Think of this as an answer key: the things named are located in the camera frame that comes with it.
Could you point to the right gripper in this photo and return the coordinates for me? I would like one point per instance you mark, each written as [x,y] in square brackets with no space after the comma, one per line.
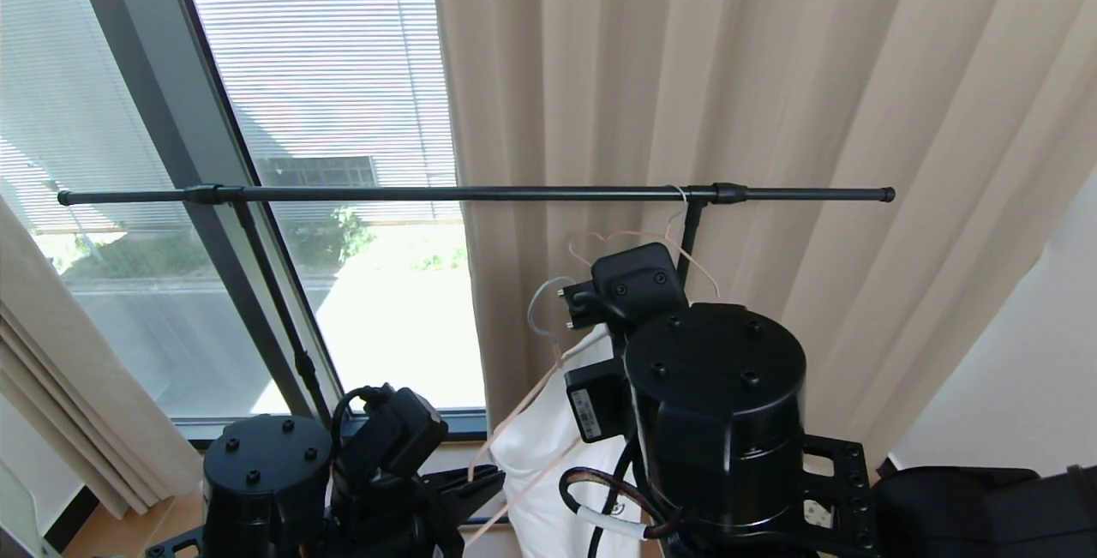
[600,399]

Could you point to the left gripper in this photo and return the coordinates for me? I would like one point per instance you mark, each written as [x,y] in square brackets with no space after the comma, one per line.
[428,524]

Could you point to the pink clothes hanger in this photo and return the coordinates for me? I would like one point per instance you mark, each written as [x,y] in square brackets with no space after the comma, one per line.
[536,391]
[704,271]

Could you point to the white printed t-shirt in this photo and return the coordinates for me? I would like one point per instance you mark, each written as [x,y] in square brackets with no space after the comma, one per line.
[531,464]

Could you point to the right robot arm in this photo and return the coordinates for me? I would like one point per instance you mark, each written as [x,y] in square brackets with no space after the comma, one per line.
[711,386]

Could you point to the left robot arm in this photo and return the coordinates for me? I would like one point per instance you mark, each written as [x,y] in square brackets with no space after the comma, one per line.
[257,472]

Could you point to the black clothes rack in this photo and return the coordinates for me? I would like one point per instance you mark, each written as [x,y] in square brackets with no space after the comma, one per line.
[428,194]

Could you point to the beige curtain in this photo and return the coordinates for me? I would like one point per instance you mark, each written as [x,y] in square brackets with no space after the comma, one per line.
[771,69]
[77,404]

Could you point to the window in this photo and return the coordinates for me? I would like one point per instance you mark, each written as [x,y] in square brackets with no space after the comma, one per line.
[343,95]

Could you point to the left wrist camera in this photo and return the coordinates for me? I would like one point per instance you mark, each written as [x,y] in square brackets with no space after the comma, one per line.
[398,438]

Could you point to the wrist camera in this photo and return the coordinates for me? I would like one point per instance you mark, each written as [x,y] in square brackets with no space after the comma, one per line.
[398,438]
[638,284]

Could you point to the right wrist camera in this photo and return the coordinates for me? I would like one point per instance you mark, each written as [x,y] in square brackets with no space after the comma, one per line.
[638,284]

